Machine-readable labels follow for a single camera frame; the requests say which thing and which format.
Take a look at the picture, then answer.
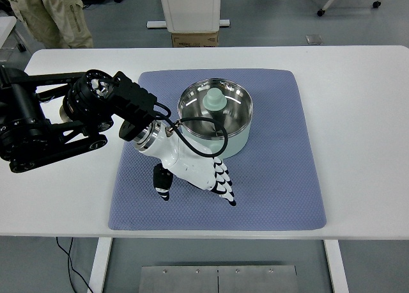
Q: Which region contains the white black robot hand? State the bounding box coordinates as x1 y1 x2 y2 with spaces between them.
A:
134 122 236 207

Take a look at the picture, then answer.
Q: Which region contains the green pot with handle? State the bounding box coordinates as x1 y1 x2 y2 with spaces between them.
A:
176 77 254 159

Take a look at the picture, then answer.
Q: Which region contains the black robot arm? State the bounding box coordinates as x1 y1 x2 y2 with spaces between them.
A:
1 67 236 205

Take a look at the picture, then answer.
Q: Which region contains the blue textured table mat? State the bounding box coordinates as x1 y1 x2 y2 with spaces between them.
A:
108 69 327 231

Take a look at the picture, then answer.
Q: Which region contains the glass lid with green knob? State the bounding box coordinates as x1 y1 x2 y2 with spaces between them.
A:
176 77 254 139

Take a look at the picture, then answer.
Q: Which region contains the cardboard box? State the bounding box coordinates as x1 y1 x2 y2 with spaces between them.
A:
171 32 219 47

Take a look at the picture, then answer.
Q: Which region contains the metal floor socket plate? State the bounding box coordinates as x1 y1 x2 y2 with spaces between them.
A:
305 35 324 45

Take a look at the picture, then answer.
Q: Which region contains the person in beige trousers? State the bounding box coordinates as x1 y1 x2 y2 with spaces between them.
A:
8 0 93 49

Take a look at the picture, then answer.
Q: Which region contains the white side table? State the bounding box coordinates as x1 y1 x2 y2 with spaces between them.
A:
0 16 17 48

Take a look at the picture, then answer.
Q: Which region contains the black robot hand cable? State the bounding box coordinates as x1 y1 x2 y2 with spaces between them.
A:
153 101 228 159

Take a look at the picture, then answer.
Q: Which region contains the metal base plate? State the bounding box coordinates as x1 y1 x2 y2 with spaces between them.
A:
139 265 299 292

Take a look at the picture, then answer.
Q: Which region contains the white table legs frame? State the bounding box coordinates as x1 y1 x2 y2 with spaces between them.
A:
89 237 350 292

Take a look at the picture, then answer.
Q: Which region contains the black floor cable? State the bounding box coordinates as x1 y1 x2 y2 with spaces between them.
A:
56 236 94 293

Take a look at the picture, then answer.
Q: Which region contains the white pedestal cabinet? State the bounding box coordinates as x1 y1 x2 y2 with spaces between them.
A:
146 0 231 33

